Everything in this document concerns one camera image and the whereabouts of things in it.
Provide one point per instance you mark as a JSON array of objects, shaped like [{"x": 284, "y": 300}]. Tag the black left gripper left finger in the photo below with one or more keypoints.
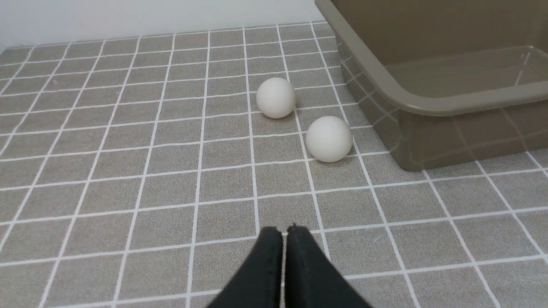
[{"x": 257, "y": 282}]

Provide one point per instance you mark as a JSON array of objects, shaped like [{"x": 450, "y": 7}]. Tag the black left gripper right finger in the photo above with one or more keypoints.
[{"x": 311, "y": 280}]

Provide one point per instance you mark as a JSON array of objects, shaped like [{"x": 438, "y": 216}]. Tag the white ping-pong ball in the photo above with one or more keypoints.
[
  {"x": 329, "y": 139},
  {"x": 276, "y": 98}
]

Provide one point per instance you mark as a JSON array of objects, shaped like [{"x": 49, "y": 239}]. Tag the olive plastic bin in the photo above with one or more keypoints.
[{"x": 446, "y": 82}]

